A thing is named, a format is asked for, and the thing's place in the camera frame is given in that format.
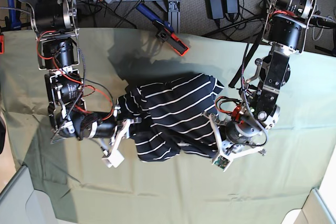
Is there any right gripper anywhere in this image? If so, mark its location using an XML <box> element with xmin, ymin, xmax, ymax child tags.
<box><xmin>77</xmin><ymin>112</ymin><xmax>117</xmax><ymax>140</ymax></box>

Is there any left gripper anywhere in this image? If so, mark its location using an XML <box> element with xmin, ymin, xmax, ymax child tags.
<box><xmin>223</xmin><ymin>121</ymin><xmax>261</xmax><ymax>145</ymax></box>

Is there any navy white striped T-shirt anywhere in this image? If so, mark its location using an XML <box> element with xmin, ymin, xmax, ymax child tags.
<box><xmin>117</xmin><ymin>73</ymin><xmax>224</xmax><ymax>162</ymax></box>

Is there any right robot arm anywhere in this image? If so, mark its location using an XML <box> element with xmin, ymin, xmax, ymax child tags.
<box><xmin>18</xmin><ymin>0</ymin><xmax>117</xmax><ymax>140</ymax></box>

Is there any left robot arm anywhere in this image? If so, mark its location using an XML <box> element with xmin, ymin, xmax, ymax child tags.
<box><xmin>225</xmin><ymin>0</ymin><xmax>335</xmax><ymax>147</ymax></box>

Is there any light green table cloth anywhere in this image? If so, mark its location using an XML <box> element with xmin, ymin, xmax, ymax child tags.
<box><xmin>1</xmin><ymin>28</ymin><xmax>335</xmax><ymax>223</ymax></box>

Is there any grey plastic bin left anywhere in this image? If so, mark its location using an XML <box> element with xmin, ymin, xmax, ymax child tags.
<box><xmin>1</xmin><ymin>166</ymin><xmax>58</xmax><ymax>223</ymax></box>

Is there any grey plastic bin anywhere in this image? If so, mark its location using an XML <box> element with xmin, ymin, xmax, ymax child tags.
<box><xmin>1</xmin><ymin>166</ymin><xmax>58</xmax><ymax>223</ymax></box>
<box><xmin>281</xmin><ymin>188</ymin><xmax>335</xmax><ymax>224</ymax></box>

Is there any grey plastic bin right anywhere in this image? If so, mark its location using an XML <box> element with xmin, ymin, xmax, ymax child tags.
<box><xmin>281</xmin><ymin>188</ymin><xmax>335</xmax><ymax>224</ymax></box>

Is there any blue red black clamp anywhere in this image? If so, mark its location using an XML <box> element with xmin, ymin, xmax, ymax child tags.
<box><xmin>136</xmin><ymin>3</ymin><xmax>189</xmax><ymax>56</ymax></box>

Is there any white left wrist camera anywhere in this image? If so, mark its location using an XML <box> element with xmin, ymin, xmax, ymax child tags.
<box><xmin>203</xmin><ymin>111</ymin><xmax>266</xmax><ymax>172</ymax></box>

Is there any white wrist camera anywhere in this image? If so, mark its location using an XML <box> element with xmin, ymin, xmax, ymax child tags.
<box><xmin>203</xmin><ymin>111</ymin><xmax>266</xmax><ymax>172</ymax></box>
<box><xmin>102</xmin><ymin>117</ymin><xmax>142</xmax><ymax>168</ymax></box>

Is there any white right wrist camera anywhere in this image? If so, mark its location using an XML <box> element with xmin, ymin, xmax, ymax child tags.
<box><xmin>102</xmin><ymin>117</ymin><xmax>142</xmax><ymax>168</ymax></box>

